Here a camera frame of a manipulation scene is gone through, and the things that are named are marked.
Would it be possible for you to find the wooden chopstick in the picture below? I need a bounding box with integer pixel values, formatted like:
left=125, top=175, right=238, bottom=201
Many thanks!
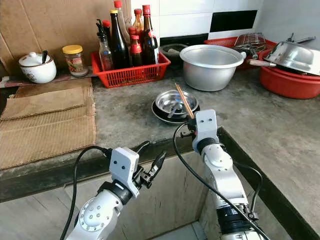
left=174, top=84, right=194, bottom=120
left=176, top=83, right=196, bottom=119

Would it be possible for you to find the steel bowl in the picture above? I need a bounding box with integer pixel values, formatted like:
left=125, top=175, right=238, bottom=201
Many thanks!
left=155, top=89, right=198, bottom=119

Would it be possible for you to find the grey kitchen base cabinet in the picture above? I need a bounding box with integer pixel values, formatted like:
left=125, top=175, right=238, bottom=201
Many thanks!
left=0, top=145, right=320, bottom=240

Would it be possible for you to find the shallow steel dish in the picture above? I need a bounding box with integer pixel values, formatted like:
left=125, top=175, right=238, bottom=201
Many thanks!
left=151, top=99, right=201, bottom=125

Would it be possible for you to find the large aluminium pot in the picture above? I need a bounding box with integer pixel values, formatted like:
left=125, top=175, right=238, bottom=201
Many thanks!
left=179, top=44, right=247, bottom=92

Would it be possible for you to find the red plastic bottle basket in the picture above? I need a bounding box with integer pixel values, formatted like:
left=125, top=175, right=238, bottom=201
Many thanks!
left=91, top=51, right=172, bottom=89

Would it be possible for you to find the small grey bowl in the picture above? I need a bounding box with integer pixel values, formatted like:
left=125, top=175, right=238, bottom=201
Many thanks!
left=158, top=43, right=188, bottom=58

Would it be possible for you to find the red plastic dish basket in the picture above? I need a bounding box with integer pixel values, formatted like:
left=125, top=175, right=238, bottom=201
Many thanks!
left=203, top=36, right=278, bottom=66

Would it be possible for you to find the dark bottle red cap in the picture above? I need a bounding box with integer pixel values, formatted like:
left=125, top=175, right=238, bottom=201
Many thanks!
left=141, top=4, right=160, bottom=66

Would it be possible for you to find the red label sauce bottle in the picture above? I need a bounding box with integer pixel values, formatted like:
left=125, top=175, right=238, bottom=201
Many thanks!
left=128, top=26, right=144, bottom=67

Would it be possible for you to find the large corrugated cardboard sheet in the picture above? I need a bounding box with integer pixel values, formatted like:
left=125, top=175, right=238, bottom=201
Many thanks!
left=0, top=97, right=97, bottom=170

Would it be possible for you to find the clear bottle black spout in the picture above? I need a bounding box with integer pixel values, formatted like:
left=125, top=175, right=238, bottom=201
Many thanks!
left=96, top=19, right=114, bottom=71

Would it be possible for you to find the tall dark soy sauce bottle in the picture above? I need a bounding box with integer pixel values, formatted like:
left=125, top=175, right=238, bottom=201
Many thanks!
left=110, top=9, right=131, bottom=70

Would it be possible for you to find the red plastic basin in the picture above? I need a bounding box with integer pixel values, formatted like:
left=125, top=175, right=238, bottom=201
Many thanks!
left=259, top=50, right=320, bottom=100

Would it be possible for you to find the small corrugated cardboard sheet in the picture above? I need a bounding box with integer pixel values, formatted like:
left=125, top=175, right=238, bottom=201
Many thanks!
left=1, top=86, right=95, bottom=121

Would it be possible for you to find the glass jar yellow lid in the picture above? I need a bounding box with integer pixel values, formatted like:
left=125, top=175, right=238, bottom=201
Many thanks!
left=62, top=45, right=87, bottom=78

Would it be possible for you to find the amber bottle red cap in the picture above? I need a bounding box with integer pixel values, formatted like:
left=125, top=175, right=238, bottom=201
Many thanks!
left=133, top=8, right=145, bottom=36

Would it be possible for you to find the domed steel lid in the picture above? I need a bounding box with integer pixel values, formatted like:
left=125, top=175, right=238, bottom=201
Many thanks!
left=263, top=39, right=320, bottom=77

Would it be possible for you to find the clear bottle red cap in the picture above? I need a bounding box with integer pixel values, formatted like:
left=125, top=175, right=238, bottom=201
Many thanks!
left=113, top=0, right=131, bottom=43

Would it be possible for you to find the white ceramic lidded pot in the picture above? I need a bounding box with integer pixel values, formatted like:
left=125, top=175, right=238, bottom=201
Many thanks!
left=18, top=51, right=57, bottom=84

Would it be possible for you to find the dark wooden plank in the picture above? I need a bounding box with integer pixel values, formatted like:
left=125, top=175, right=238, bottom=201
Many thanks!
left=0, top=70, right=93, bottom=88

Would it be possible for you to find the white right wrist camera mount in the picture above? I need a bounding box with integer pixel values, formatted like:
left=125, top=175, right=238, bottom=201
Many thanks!
left=191, top=109, right=220, bottom=151

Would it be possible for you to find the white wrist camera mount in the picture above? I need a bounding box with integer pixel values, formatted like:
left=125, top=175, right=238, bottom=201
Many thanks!
left=110, top=146, right=141, bottom=186
left=191, top=109, right=220, bottom=151

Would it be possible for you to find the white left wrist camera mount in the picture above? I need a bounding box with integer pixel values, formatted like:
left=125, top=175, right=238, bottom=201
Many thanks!
left=110, top=146, right=141, bottom=186

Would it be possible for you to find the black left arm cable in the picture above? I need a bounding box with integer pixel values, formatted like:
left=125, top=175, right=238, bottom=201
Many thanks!
left=60, top=146, right=113, bottom=240

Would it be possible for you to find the wooden handled utensil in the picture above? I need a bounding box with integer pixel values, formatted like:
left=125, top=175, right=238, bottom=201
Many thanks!
left=249, top=59, right=278, bottom=68

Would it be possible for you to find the steel wire rack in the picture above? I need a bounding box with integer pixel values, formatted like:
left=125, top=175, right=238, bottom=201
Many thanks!
left=233, top=32, right=267, bottom=60

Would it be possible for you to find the brown cardboard wall sheet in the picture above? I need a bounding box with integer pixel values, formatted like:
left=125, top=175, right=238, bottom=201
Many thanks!
left=0, top=0, right=126, bottom=76

